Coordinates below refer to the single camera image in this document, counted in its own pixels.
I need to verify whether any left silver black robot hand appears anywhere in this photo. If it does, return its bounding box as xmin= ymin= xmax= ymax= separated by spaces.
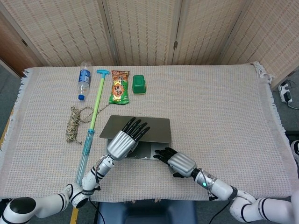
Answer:
xmin=106 ymin=118 xmax=151 ymax=161

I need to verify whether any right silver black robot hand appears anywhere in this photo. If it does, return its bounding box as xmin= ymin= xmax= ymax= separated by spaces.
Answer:
xmin=153 ymin=147 xmax=197 ymax=179

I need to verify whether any silver laptop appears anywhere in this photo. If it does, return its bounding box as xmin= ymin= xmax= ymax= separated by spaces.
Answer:
xmin=99 ymin=115 xmax=172 ymax=161

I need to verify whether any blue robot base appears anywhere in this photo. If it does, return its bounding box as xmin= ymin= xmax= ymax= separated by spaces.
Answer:
xmin=96 ymin=200 xmax=197 ymax=224

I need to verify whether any woven folding screen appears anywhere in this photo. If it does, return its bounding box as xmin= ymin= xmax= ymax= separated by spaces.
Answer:
xmin=0 ymin=0 xmax=299 ymax=91

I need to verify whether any green blue water pump toy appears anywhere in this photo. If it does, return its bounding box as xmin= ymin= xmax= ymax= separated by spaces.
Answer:
xmin=76 ymin=69 xmax=110 ymax=187

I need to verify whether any beige woven tablecloth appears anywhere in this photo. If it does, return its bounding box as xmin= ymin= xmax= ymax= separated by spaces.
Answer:
xmin=0 ymin=61 xmax=299 ymax=204

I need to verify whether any green orange snack bag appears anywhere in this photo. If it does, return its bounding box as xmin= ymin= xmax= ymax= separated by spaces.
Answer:
xmin=108 ymin=70 xmax=130 ymax=105

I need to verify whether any green plastic box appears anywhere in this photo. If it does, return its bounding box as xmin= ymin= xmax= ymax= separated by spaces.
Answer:
xmin=132 ymin=74 xmax=147 ymax=95

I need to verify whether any clear plastic water bottle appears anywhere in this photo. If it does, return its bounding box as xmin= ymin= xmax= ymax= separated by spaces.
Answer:
xmin=77 ymin=61 xmax=92 ymax=101

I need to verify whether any black white object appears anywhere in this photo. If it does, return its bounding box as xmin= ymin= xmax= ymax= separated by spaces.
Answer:
xmin=290 ymin=139 xmax=299 ymax=167

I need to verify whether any white power strip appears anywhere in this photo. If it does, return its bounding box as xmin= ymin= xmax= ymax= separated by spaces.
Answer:
xmin=277 ymin=80 xmax=293 ymax=103

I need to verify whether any bundle of twine rope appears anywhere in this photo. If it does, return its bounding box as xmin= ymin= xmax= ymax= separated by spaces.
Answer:
xmin=65 ymin=104 xmax=114 ymax=145

